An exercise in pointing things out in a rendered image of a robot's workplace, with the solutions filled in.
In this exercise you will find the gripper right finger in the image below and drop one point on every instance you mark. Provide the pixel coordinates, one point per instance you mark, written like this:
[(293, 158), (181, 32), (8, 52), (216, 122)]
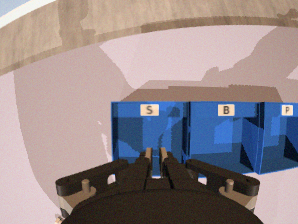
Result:
[(238, 187)]

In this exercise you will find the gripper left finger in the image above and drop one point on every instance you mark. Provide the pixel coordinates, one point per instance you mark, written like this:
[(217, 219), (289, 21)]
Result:
[(77, 187)]

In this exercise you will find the blue rack of bins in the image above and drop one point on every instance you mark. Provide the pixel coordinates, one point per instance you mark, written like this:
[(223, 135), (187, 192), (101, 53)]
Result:
[(229, 135)]

